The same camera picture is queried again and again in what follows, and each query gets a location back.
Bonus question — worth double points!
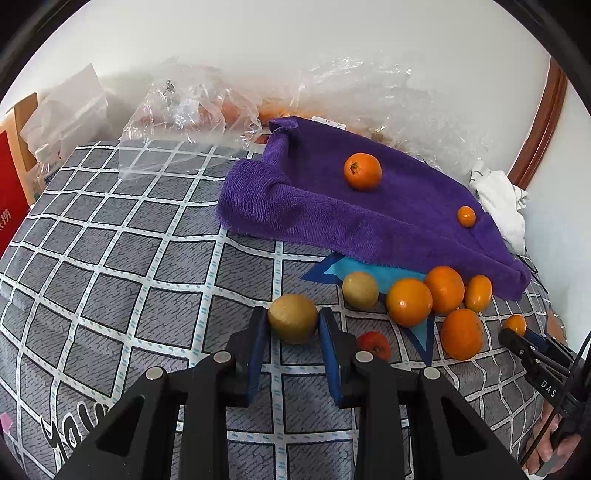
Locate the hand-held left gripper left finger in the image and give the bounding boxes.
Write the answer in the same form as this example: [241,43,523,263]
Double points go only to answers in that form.
[55,307,269,480]

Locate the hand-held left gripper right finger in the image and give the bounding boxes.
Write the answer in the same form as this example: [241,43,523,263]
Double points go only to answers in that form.
[320,307,529,480]

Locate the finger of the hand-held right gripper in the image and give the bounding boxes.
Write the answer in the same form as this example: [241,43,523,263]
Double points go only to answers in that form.
[498,327,579,412]
[525,329,580,372]

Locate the small red tomato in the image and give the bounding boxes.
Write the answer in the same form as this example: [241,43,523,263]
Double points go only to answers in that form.
[357,331,391,361]

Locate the yellow-green round fruit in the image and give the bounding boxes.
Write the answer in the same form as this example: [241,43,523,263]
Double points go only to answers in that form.
[342,272,380,311]
[268,294,320,345]

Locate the person's right hand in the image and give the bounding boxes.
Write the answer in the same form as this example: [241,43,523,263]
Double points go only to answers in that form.
[525,405,579,477]

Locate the purple towel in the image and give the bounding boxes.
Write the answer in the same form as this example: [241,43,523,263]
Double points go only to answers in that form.
[216,116,532,302]

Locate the white cloth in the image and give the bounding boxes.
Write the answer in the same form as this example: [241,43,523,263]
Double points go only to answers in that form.
[470,159,530,256]

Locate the grey checkered bed sheet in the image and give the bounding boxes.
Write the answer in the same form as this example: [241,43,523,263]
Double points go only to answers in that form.
[0,138,578,480]

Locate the clear plastic bag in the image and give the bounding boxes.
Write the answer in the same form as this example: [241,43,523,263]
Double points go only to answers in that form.
[259,54,491,172]
[119,58,265,185]

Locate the red paper bag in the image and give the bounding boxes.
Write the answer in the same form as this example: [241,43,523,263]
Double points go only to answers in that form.
[0,129,30,256]

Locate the white translucent plastic bag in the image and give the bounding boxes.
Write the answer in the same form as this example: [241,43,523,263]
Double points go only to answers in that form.
[20,62,110,172]

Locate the cardboard box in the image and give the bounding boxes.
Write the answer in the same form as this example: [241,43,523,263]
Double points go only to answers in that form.
[4,92,41,204]

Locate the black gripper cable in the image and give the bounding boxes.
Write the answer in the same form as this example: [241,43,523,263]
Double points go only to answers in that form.
[518,329,591,468]

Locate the wooden door frame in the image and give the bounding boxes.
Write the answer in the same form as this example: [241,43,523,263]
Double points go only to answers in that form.
[507,55,568,190]

